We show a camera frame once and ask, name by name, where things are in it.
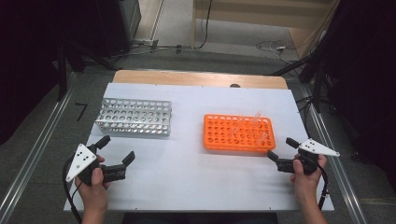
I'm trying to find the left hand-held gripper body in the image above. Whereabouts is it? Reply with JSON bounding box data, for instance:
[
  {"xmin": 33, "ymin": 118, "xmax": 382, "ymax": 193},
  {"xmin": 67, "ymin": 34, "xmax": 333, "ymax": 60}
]
[{"xmin": 64, "ymin": 143, "xmax": 127, "ymax": 187}]

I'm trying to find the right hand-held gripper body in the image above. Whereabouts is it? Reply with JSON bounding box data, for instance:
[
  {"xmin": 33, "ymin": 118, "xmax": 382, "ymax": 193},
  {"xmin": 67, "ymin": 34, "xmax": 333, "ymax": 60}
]
[{"xmin": 276, "ymin": 138, "xmax": 341, "ymax": 175}]

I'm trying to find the silver metal test tube rack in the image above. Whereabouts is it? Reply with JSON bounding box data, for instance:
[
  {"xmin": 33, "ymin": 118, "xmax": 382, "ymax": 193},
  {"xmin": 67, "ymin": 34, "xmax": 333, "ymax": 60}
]
[{"xmin": 94, "ymin": 97, "xmax": 173, "ymax": 137}]

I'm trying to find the orange plastic test tube rack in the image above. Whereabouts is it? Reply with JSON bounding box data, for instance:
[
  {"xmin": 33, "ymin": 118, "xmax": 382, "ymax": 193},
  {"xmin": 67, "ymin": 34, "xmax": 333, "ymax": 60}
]
[{"xmin": 203, "ymin": 113, "xmax": 276, "ymax": 153}]

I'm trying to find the person's left hand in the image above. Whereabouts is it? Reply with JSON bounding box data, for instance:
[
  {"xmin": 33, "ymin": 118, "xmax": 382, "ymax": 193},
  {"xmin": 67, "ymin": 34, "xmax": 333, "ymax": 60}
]
[{"xmin": 74, "ymin": 154, "xmax": 111, "ymax": 203}]

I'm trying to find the person's right hand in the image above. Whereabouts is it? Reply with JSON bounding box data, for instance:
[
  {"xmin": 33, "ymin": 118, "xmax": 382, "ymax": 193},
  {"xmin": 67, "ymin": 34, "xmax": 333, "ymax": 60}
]
[{"xmin": 290, "ymin": 154, "xmax": 329, "ymax": 200}]

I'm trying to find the white board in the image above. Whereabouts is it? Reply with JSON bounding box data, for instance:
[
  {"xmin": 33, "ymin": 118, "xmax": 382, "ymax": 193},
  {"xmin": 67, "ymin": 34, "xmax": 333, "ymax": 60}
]
[{"xmin": 64, "ymin": 82, "xmax": 334, "ymax": 213}]

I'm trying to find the black metal stand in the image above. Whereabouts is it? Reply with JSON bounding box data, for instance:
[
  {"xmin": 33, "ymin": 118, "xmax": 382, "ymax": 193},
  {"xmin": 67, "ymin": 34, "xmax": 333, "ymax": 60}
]
[
  {"xmin": 55, "ymin": 40, "xmax": 120, "ymax": 102},
  {"xmin": 270, "ymin": 52, "xmax": 331, "ymax": 113}
]

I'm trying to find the dark curtain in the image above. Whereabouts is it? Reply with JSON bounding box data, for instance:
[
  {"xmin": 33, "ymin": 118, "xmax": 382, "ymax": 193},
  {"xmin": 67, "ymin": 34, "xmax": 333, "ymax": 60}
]
[
  {"xmin": 323, "ymin": 0, "xmax": 396, "ymax": 175},
  {"xmin": 0, "ymin": 0, "xmax": 104, "ymax": 146}
]

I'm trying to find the wooden table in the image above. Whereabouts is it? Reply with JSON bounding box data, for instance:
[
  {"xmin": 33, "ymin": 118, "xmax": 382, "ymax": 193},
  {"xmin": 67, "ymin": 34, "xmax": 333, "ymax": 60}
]
[{"xmin": 111, "ymin": 69, "xmax": 289, "ymax": 91}]

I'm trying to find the dark cabinet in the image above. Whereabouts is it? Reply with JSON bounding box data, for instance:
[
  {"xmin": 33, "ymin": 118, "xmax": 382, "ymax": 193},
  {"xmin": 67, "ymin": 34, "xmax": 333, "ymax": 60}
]
[{"xmin": 92, "ymin": 0, "xmax": 143, "ymax": 59}]

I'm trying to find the aluminium floor rail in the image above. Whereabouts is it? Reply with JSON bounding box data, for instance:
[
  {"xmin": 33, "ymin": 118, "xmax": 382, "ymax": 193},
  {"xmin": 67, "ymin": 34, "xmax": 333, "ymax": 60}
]
[
  {"xmin": 300, "ymin": 87, "xmax": 368, "ymax": 224},
  {"xmin": 0, "ymin": 73, "xmax": 78, "ymax": 224}
]

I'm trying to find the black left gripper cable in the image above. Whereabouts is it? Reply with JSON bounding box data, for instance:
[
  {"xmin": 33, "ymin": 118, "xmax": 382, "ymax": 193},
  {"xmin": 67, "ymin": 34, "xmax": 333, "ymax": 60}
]
[{"xmin": 62, "ymin": 157, "xmax": 83, "ymax": 224}]

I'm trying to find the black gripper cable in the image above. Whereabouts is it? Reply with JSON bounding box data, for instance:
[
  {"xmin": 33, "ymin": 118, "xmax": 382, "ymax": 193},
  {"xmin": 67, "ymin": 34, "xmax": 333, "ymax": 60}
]
[
  {"xmin": 317, "ymin": 164, "xmax": 331, "ymax": 211},
  {"xmin": 62, "ymin": 157, "xmax": 83, "ymax": 224}
]

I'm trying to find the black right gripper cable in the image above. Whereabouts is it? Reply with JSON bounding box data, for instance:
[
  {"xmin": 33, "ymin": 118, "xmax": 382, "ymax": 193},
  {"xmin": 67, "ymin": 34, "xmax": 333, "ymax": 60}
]
[{"xmin": 317, "ymin": 164, "xmax": 331, "ymax": 211}]

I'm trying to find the white coiled floor cable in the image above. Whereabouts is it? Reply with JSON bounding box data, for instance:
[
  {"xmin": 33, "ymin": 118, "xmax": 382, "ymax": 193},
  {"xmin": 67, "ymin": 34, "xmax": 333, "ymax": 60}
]
[{"xmin": 255, "ymin": 39, "xmax": 300, "ymax": 64}]

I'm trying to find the light wooden furniture frame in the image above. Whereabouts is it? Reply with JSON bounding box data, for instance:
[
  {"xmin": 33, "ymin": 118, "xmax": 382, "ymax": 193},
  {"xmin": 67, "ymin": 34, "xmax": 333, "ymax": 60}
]
[{"xmin": 191, "ymin": 0, "xmax": 340, "ymax": 59}]

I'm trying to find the black hanging cable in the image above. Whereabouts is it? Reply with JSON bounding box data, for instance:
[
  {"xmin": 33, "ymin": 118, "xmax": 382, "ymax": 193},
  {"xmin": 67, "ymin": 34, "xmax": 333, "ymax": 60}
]
[{"xmin": 192, "ymin": 0, "xmax": 214, "ymax": 50}]

